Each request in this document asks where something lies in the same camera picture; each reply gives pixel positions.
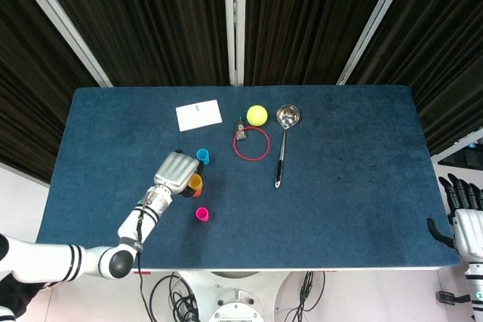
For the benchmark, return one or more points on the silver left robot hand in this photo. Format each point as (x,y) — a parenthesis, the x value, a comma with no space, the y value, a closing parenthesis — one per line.
(175,171)

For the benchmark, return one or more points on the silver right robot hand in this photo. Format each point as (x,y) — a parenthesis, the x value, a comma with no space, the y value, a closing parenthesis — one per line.
(469,231)

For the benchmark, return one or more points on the yellow plastic cup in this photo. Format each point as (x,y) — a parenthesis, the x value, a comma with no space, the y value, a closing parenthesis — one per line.
(195,182)

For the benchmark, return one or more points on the cyan plastic cup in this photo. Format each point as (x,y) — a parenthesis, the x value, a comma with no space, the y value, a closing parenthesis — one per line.
(203,156)

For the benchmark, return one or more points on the pink plastic cup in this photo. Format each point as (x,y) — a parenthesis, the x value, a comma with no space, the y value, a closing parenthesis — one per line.
(202,214)

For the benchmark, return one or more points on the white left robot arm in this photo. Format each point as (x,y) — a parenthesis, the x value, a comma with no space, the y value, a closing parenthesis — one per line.
(90,258)

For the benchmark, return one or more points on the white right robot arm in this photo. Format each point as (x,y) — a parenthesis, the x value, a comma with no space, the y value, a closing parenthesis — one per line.
(474,288)

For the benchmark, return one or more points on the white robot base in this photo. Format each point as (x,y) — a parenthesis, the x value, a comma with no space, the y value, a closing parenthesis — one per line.
(234,299)

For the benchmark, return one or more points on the white paper card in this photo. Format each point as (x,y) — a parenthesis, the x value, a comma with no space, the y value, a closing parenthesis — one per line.
(199,115)

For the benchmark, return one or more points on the dark background equipment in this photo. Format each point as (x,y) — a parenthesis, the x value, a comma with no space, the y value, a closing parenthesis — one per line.
(471,158)

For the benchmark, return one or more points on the small teardrop metal piece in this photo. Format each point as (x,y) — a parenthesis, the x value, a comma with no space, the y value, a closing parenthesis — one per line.
(240,126)

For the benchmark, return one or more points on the yellow tennis ball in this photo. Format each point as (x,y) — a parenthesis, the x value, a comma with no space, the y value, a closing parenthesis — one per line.
(257,115)

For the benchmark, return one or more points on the stainless steel ladle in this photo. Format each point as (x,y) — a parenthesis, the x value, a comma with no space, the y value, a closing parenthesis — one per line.
(288,115)

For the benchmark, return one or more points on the blue velvet tablecloth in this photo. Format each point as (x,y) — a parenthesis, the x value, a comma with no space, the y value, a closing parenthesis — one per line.
(302,216)

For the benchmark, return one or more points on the dark pleated curtain panel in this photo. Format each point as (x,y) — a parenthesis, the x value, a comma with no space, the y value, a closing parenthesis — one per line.
(26,92)
(445,54)
(151,20)
(309,20)

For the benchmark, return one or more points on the white table frame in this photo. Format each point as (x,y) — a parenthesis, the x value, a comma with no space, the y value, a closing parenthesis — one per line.
(339,270)

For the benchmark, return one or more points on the white upright frame post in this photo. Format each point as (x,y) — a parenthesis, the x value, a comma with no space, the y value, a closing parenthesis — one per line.
(234,20)

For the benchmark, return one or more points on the white slanted frame post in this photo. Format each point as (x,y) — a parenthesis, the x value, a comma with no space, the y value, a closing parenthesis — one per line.
(373,20)
(60,20)

